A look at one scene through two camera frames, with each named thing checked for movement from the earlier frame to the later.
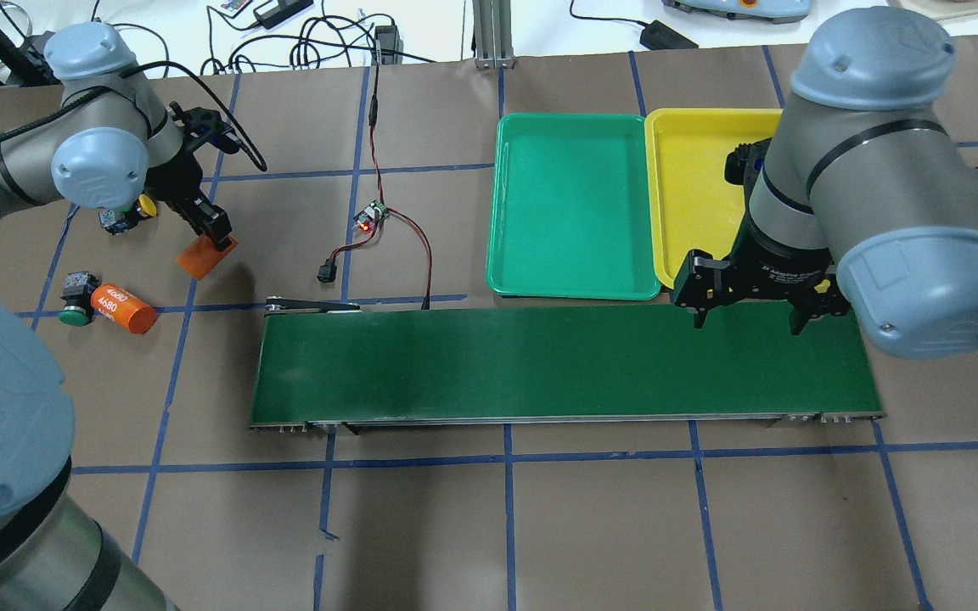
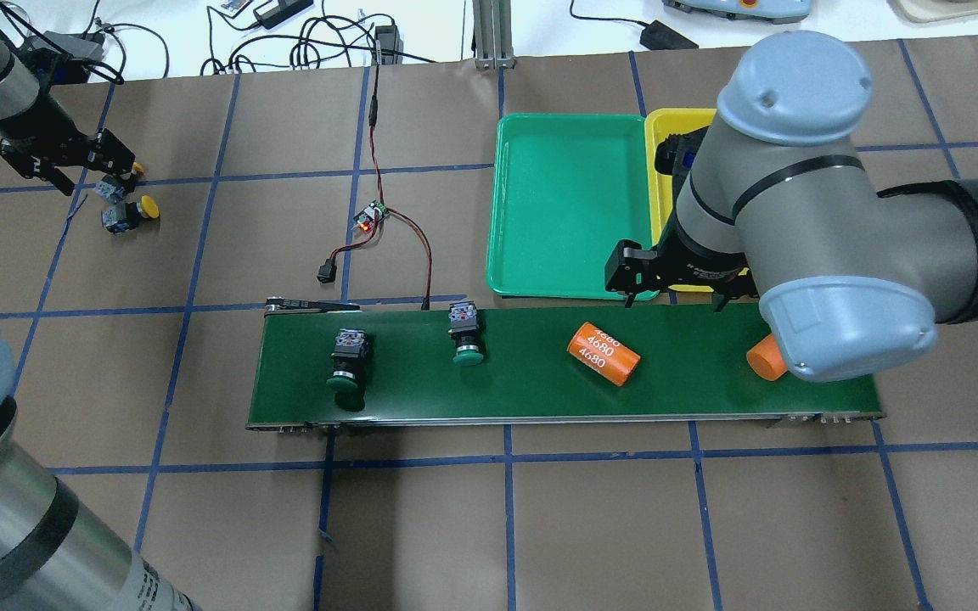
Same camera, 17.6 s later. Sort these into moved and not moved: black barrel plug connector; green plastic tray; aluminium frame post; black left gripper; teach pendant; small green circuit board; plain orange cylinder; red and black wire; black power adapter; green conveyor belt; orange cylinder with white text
Moved: plain orange cylinder; orange cylinder with white text; black left gripper
Not moved: teach pendant; green plastic tray; red and black wire; aluminium frame post; black barrel plug connector; small green circuit board; green conveyor belt; black power adapter
